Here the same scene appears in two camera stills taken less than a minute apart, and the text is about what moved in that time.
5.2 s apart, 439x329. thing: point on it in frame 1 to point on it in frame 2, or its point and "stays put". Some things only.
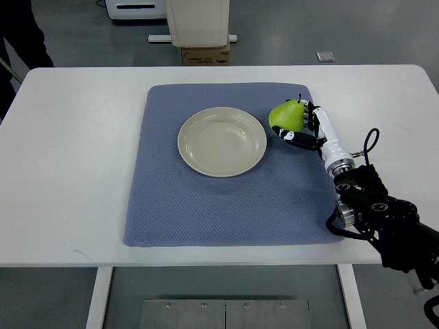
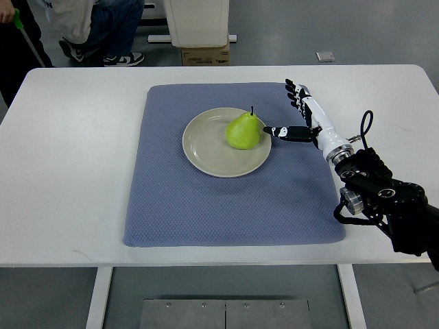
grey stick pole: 12,70 to 18,22
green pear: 288,115 to 243,131
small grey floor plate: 326,57 stays put
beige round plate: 221,142 stays put
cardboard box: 219,56 stays put
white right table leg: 352,296 stays put
